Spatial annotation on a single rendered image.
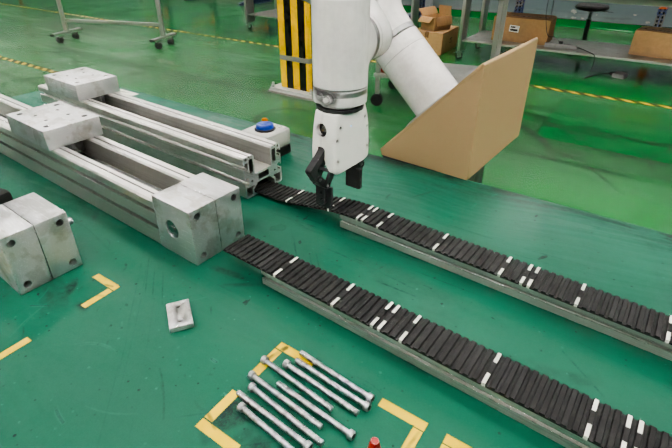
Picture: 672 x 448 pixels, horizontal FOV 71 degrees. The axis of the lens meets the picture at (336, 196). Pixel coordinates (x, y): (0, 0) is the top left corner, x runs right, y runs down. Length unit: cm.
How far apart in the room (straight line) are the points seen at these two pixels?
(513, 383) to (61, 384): 50
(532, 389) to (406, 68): 75
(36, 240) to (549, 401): 68
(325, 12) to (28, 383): 58
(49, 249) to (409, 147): 70
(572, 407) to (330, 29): 53
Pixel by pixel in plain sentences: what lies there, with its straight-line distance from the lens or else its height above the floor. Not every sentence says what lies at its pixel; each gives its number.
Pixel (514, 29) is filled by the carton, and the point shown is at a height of 35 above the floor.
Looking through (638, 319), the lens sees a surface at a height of 81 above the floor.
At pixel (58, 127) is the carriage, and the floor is 90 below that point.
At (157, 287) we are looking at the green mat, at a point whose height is 78.
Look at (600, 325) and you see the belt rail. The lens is 71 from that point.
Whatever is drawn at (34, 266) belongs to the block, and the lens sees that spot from 80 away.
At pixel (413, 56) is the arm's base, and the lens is 111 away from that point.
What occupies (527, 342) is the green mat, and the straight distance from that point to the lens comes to 66.
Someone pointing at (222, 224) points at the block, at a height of 83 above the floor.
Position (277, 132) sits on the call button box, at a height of 84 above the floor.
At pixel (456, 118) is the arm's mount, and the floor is 91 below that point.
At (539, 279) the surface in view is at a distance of 71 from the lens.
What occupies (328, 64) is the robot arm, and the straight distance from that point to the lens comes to 69.
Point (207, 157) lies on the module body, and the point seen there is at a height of 84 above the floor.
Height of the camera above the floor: 123
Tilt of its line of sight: 29 degrees down
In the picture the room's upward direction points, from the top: straight up
